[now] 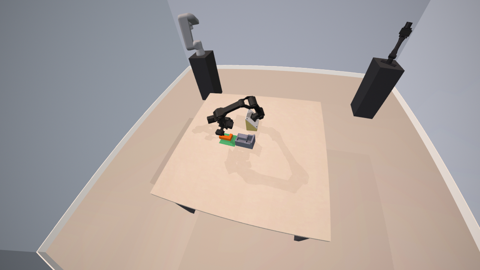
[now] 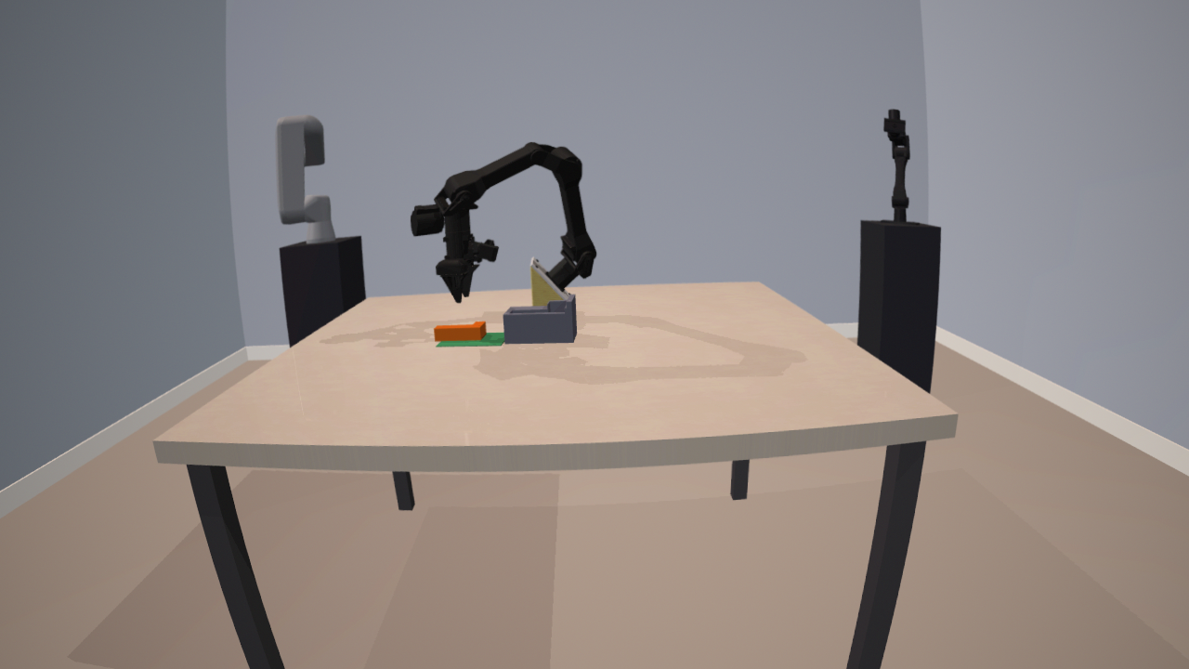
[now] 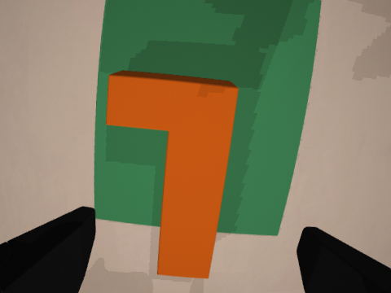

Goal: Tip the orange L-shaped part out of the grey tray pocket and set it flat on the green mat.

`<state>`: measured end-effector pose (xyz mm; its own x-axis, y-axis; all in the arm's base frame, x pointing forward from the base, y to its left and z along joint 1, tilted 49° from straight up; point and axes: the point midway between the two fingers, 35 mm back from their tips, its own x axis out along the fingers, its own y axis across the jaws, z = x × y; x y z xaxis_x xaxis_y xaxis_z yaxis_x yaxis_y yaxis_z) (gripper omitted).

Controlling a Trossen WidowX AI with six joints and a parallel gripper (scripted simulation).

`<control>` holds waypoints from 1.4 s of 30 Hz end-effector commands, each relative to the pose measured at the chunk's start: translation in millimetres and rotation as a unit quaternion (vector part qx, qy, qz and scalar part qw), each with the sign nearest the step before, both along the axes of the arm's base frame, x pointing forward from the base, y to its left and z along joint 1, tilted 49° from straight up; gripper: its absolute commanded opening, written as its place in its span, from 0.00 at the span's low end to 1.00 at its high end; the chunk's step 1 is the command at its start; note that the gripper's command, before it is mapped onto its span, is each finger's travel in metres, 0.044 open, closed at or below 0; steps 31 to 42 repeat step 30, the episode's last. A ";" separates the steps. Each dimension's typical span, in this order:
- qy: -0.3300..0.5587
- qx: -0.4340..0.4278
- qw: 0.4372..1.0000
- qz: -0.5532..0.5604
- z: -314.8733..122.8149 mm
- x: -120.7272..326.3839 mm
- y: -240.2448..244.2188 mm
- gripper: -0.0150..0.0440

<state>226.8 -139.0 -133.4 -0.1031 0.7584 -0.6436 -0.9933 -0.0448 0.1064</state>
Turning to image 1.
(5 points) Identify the orange l-shaped part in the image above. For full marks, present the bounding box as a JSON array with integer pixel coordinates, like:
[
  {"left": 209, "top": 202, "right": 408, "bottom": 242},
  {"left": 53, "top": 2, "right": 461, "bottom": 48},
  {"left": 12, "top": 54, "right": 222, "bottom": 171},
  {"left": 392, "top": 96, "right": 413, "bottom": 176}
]
[{"left": 219, "top": 133, "right": 233, "bottom": 141}]

